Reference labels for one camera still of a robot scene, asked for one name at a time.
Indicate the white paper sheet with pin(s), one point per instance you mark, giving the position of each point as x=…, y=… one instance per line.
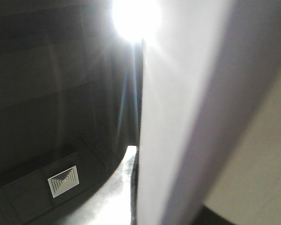
x=204, y=77

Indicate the bright ceiling light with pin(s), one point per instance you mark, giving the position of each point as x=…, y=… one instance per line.
x=136, y=20

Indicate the white ceiling air vent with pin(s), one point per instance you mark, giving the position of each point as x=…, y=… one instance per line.
x=63, y=181

